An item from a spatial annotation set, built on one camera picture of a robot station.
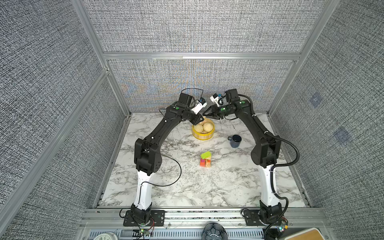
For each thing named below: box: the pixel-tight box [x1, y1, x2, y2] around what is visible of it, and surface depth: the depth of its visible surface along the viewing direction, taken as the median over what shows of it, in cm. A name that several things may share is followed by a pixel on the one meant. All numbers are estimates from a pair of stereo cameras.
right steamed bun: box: [203, 122, 214, 133], surface depth 105 cm
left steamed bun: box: [193, 123, 204, 133], surface depth 105 cm
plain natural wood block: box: [205, 158, 211, 168], surface depth 92 cm
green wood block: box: [200, 151, 212, 160], surface depth 89 cm
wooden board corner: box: [284, 227, 325, 240], surface depth 66 cm
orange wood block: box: [199, 158, 206, 167], surface depth 92 cm
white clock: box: [93, 231, 119, 240], surface depth 67 cm
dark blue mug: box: [227, 134, 242, 149], surface depth 99 cm
